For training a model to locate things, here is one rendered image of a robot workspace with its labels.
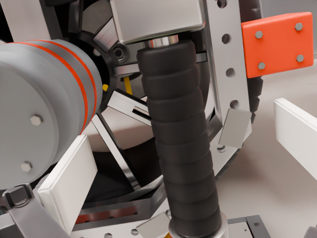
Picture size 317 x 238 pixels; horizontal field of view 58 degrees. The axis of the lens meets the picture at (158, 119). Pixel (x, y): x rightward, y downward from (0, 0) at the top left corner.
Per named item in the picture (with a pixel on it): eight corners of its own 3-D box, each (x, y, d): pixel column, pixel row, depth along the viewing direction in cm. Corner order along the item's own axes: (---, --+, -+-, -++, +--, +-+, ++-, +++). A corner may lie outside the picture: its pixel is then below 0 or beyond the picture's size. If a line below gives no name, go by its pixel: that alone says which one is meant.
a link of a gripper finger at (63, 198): (69, 239, 14) (54, 242, 14) (98, 171, 21) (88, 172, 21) (50, 188, 13) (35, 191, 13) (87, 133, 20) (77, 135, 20)
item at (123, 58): (128, 64, 87) (130, 43, 85) (127, 65, 85) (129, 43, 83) (107, 62, 87) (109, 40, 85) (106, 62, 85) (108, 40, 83)
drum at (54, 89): (116, 116, 47) (93, 28, 43) (82, 186, 27) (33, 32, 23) (35, 131, 48) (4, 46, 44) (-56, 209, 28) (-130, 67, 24)
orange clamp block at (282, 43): (233, 70, 46) (290, 59, 45) (247, 80, 38) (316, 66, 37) (228, 25, 43) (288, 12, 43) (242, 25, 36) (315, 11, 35)
